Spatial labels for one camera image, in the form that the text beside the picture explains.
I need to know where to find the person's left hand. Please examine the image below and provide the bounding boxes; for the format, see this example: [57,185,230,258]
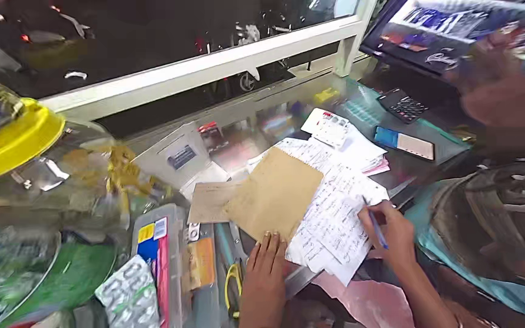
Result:
[242,231,288,316]

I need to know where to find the person's right hand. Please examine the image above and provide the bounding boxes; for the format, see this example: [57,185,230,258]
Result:
[358,200,416,266]

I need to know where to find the blue pen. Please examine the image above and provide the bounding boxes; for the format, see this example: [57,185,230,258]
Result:
[363,196,389,250]

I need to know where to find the brown cardboard notebook cover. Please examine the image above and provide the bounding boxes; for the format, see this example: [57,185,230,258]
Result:
[224,146,324,243]

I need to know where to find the person's left forearm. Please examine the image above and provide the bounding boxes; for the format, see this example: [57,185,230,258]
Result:
[239,313,286,328]

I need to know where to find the person's right forearm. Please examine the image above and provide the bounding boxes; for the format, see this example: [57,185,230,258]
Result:
[391,257,463,328]

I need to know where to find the handwritten white paper sheets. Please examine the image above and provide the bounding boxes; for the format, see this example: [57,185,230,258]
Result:
[247,137,390,287]

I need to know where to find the orange packet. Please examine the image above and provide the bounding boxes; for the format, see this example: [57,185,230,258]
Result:
[187,237,217,292]

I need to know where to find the stack of white pink papers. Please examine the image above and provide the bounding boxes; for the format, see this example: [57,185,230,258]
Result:
[331,123,390,177]

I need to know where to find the brown paper envelope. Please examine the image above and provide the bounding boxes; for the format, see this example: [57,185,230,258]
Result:
[188,181,247,224]

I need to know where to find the pink torn paper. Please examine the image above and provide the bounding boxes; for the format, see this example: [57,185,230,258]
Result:
[312,271,415,328]

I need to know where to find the blue and beige phone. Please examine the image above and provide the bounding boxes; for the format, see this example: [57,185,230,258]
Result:
[374,126,435,161]

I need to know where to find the clear plastic organizer box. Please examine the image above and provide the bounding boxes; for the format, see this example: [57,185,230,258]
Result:
[130,203,190,328]

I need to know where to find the white folded paper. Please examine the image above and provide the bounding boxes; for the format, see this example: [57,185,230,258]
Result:
[179,161,231,202]

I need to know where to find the pink long packet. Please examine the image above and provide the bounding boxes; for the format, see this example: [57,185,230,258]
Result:
[156,234,170,325]

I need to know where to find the white card with red print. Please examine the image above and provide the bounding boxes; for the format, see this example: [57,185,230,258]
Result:
[301,108,350,149]

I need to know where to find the black calculator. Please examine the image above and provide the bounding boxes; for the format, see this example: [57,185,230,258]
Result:
[377,88,428,125]

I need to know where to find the red and black packet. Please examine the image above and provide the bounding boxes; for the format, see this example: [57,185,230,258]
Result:
[198,121,229,153]

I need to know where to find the silver green blister sheet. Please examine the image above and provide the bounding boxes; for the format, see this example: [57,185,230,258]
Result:
[95,254,160,328]

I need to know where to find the white box with grey label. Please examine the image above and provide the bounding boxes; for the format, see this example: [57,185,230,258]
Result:
[131,121,212,191]

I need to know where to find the yellow item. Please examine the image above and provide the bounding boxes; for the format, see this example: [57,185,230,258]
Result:
[314,87,340,104]

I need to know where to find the glass display counter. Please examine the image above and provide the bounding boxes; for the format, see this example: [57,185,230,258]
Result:
[121,68,473,328]

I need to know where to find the pile of yellow packets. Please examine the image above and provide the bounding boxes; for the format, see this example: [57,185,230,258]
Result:
[62,139,158,228]

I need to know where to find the dark display box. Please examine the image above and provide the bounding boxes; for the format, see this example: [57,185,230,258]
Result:
[359,0,525,87]

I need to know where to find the green plastic basket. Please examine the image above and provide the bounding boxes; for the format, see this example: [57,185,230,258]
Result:
[0,231,118,328]

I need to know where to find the yellow plastic basin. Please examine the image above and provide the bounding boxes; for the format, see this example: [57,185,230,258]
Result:
[0,97,66,186]

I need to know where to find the yellow-handled scissors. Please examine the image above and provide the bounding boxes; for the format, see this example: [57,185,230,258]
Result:
[224,222,249,319]

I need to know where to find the white window frame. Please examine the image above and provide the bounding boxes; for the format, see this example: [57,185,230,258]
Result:
[37,0,378,123]

